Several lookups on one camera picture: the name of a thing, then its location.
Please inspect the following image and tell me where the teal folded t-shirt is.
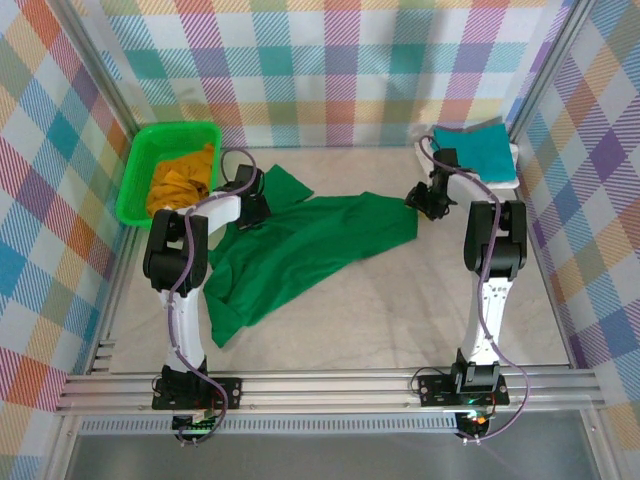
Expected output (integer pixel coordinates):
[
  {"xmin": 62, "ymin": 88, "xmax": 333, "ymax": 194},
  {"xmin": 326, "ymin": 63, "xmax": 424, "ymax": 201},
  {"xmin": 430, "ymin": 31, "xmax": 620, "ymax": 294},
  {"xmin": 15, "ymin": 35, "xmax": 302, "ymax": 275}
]
[{"xmin": 432, "ymin": 123, "xmax": 516, "ymax": 182}]

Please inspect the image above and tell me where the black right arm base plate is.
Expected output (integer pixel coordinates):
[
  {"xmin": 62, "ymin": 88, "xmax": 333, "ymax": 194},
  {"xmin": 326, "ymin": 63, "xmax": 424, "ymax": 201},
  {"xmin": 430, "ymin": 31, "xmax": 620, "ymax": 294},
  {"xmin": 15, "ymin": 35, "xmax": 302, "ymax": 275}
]
[{"xmin": 417, "ymin": 373, "xmax": 510, "ymax": 407}]

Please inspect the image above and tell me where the grey metal panel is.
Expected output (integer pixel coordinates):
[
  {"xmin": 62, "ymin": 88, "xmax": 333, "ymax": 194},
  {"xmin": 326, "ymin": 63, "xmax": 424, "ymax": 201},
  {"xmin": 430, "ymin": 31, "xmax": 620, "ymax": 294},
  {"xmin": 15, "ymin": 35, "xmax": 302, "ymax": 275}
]
[{"xmin": 64, "ymin": 432, "xmax": 601, "ymax": 480}]

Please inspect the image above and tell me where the green t-shirt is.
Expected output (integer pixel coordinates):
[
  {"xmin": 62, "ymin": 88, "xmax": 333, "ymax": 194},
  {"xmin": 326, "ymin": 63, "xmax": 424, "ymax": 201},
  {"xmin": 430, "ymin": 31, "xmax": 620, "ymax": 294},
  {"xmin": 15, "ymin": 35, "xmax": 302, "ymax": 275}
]
[{"xmin": 205, "ymin": 164, "xmax": 419, "ymax": 349}]

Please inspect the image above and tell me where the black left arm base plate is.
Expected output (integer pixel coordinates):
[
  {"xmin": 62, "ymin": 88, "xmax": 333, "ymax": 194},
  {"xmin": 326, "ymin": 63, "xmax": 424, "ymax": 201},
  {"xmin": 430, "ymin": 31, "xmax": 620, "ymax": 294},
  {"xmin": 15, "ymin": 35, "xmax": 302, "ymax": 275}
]
[{"xmin": 152, "ymin": 377, "xmax": 244, "ymax": 411}]

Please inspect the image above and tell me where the white folded t-shirt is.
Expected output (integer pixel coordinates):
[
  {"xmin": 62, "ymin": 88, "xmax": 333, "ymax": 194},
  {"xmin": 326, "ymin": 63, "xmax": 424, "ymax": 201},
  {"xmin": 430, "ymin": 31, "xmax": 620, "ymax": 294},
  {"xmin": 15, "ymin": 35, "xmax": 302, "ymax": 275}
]
[{"xmin": 412, "ymin": 127, "xmax": 521, "ymax": 191}]

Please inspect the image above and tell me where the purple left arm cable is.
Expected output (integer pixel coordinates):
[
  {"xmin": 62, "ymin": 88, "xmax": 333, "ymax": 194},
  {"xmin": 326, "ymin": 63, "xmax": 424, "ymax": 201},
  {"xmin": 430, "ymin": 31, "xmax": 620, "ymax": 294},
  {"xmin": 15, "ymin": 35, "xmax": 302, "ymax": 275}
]
[{"xmin": 167, "ymin": 148, "xmax": 264, "ymax": 447}]

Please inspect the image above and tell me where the mustard yellow t-shirt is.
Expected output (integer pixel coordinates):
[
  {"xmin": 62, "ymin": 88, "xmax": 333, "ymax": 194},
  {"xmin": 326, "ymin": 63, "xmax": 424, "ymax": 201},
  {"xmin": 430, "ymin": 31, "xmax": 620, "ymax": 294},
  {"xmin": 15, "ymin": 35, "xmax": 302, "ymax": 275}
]
[{"xmin": 145, "ymin": 142, "xmax": 217, "ymax": 220}]

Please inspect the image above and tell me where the slotted grey cable duct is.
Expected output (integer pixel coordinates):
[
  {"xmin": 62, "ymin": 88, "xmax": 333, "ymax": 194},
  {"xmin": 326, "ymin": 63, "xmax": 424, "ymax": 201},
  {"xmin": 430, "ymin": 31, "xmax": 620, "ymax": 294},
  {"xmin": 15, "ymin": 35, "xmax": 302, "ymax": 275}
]
[{"xmin": 79, "ymin": 418, "xmax": 459, "ymax": 435}]

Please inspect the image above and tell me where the aluminium mounting rail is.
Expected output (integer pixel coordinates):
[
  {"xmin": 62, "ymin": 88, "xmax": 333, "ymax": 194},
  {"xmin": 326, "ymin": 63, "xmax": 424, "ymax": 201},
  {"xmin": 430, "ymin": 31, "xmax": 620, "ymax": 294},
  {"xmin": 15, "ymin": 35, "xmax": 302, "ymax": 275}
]
[{"xmin": 53, "ymin": 367, "xmax": 604, "ymax": 416}]

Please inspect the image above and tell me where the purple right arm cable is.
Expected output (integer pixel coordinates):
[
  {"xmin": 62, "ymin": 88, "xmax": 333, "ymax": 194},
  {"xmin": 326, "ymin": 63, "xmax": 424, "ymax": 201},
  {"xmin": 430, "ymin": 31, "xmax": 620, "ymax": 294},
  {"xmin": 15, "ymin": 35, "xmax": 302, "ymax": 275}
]
[{"xmin": 418, "ymin": 133, "xmax": 530, "ymax": 444}]

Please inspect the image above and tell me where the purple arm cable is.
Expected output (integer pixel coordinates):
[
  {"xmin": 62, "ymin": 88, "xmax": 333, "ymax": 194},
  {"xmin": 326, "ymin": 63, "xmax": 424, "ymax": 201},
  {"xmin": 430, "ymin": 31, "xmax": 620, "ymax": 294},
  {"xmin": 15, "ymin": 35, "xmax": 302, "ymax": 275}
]
[
  {"xmin": 418, "ymin": 133, "xmax": 530, "ymax": 444},
  {"xmin": 167, "ymin": 148, "xmax": 264, "ymax": 447}
]

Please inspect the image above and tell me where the green plastic basket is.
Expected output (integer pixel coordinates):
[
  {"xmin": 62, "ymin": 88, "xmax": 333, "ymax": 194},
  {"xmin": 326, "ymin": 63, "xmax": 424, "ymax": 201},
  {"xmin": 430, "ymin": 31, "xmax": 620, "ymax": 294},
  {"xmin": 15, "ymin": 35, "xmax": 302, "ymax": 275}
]
[{"xmin": 115, "ymin": 121, "xmax": 223, "ymax": 232}]

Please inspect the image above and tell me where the grey folded t-shirt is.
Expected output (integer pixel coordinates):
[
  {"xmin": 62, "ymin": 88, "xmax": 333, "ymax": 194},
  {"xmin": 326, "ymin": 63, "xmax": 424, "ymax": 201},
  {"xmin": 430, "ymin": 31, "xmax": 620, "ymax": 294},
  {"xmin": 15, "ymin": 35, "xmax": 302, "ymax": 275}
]
[{"xmin": 467, "ymin": 117, "xmax": 506, "ymax": 134}]

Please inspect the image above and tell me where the aluminium frame post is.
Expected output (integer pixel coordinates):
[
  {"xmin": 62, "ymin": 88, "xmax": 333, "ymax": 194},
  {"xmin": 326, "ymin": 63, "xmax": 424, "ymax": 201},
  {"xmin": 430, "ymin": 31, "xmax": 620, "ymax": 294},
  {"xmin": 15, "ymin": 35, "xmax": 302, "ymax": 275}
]
[
  {"xmin": 503, "ymin": 0, "xmax": 597, "ymax": 147},
  {"xmin": 47, "ymin": 0, "xmax": 144, "ymax": 134}
]

